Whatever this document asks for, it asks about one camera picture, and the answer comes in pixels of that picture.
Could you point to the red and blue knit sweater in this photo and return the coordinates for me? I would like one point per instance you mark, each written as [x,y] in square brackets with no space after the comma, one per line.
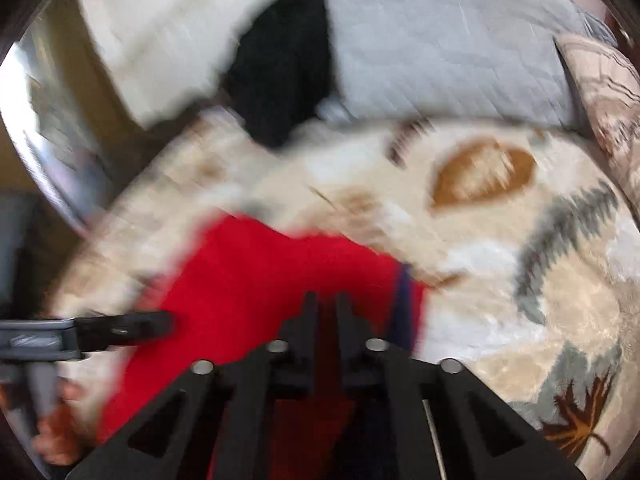
[250,280]

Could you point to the person's left hand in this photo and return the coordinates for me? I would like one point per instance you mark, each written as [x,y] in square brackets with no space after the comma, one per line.
[60,435]

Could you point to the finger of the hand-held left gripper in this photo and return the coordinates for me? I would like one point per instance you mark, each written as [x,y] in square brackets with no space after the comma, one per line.
[125,329]

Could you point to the black garment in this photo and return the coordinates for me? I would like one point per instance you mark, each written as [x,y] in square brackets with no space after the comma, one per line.
[285,60]

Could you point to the leaf print beige blanket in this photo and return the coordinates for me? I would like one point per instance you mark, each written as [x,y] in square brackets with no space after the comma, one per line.
[500,310]

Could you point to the patterned beige pillow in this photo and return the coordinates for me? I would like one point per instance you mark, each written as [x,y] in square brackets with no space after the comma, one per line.
[607,105]

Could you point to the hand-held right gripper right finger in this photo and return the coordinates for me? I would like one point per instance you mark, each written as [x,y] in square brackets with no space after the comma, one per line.
[352,332]

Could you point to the stained glass door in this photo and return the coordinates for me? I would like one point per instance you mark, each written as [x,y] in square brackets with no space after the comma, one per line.
[60,135]

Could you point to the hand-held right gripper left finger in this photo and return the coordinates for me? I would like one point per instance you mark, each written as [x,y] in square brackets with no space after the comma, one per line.
[302,332]

